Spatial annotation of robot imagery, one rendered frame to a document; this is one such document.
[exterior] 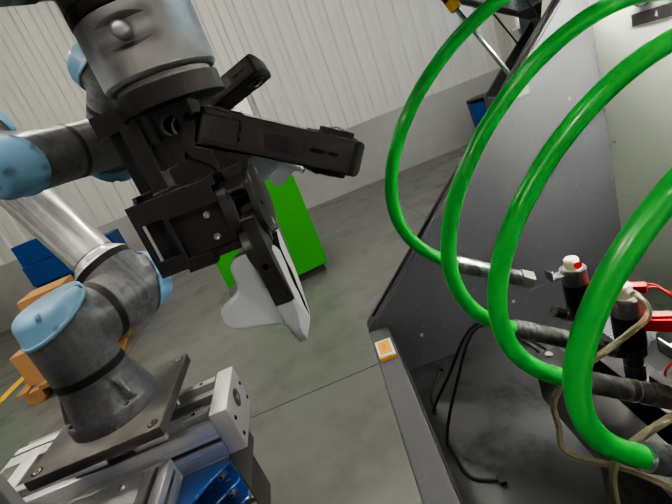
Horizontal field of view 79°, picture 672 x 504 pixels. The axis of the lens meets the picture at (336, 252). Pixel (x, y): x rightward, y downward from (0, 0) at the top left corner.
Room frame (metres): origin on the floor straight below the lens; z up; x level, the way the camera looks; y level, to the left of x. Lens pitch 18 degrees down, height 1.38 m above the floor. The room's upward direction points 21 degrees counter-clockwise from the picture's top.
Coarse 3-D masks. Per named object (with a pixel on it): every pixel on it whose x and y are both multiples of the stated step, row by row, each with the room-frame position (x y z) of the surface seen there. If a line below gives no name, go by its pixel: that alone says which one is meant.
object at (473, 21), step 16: (496, 0) 0.41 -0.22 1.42; (480, 16) 0.41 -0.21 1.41; (464, 32) 0.41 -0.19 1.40; (448, 48) 0.41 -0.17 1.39; (432, 64) 0.41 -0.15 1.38; (432, 80) 0.41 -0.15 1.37; (416, 96) 0.41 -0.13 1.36; (400, 128) 0.41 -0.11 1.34; (400, 144) 0.41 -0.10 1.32; (400, 208) 0.42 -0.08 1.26; (400, 224) 0.41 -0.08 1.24; (416, 240) 0.41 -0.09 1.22; (432, 256) 0.41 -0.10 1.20
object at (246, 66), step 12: (240, 60) 0.57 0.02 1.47; (252, 60) 0.57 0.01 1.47; (228, 72) 0.57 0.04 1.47; (240, 72) 0.57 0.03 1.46; (252, 72) 0.56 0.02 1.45; (264, 72) 0.58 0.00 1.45; (228, 84) 0.57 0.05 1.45; (240, 84) 0.57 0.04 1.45; (252, 84) 0.58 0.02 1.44; (216, 96) 0.58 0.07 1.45; (228, 96) 0.58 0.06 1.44; (240, 96) 0.60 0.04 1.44; (228, 108) 0.61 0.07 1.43
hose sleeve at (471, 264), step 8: (464, 264) 0.41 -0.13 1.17; (472, 264) 0.41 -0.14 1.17; (480, 264) 0.41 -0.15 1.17; (488, 264) 0.41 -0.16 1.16; (464, 272) 0.41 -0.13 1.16; (472, 272) 0.41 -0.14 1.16; (480, 272) 0.41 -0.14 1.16; (488, 272) 0.41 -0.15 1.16; (512, 272) 0.41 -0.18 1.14; (520, 272) 0.41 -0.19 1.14; (512, 280) 0.41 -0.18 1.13; (520, 280) 0.41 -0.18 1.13
